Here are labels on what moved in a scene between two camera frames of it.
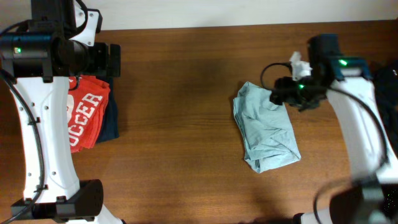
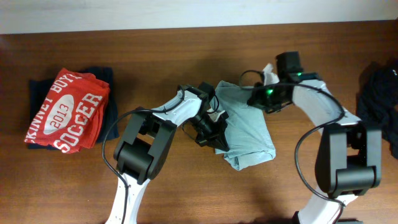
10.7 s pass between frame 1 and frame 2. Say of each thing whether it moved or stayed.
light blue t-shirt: moved
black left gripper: moved
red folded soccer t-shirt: stayed
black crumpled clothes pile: stayed
